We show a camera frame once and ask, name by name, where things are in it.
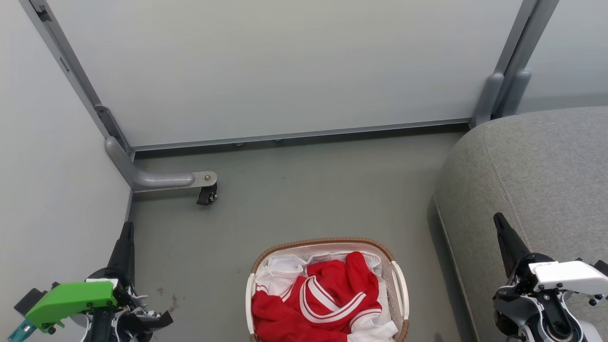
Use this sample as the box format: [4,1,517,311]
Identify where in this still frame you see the grey fabric sofa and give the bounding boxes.
[434,106,608,342]

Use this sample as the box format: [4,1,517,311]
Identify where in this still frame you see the black caster wheel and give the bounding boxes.
[196,183,219,207]

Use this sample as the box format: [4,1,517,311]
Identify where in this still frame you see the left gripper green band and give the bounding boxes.
[25,221,149,334]

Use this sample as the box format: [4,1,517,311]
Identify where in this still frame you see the red and white garment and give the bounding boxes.
[251,251,399,342]

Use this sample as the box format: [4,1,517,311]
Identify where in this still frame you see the white basket liner cloth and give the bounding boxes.
[255,251,396,342]

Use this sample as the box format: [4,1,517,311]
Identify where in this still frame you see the grey metal partition bottom rail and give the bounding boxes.
[130,117,472,152]

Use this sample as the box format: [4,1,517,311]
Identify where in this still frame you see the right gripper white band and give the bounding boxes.
[493,212,608,312]

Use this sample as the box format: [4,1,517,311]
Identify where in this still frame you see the white woven laundry basket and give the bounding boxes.
[245,237,410,342]

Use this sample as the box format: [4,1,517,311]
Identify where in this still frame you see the grey metal partition foot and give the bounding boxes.
[105,136,219,193]

